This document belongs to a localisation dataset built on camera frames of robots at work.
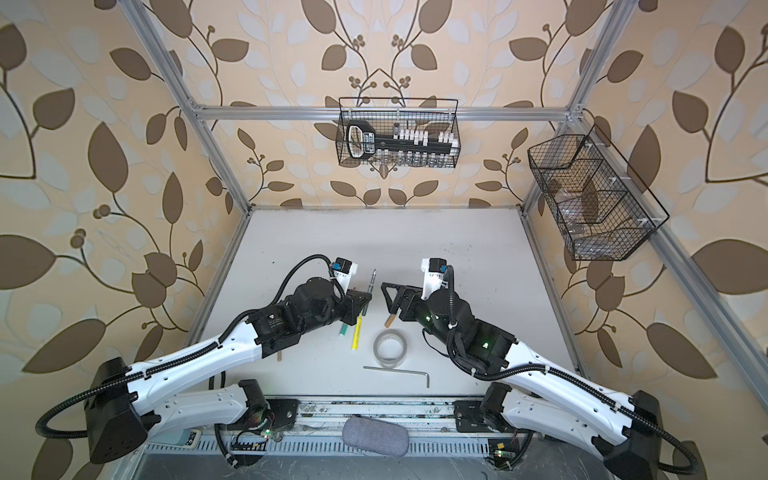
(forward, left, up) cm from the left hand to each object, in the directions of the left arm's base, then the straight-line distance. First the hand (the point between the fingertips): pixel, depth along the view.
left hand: (373, 295), depth 73 cm
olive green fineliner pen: (+2, +1, -1) cm, 2 cm away
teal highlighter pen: (-1, +10, -21) cm, 23 cm away
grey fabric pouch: (-28, -2, -17) cm, 33 cm away
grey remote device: (-29, +42, -14) cm, 53 cm away
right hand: (-1, -5, +5) cm, 7 cm away
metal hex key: (-12, -8, -21) cm, 26 cm away
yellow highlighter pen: (-3, +6, -20) cm, 21 cm away
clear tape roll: (-5, -4, -22) cm, 23 cm away
